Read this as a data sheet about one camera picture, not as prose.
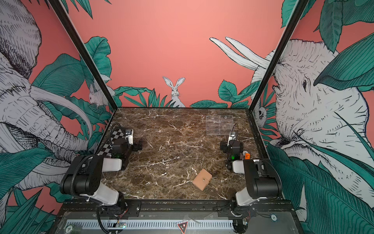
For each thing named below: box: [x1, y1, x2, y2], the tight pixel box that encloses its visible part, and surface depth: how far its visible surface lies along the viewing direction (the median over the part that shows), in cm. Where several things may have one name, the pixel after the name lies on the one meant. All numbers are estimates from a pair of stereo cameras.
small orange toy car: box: [244, 153, 251, 160], surface depth 94 cm
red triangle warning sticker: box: [177, 221, 188, 234], surface depth 70 cm
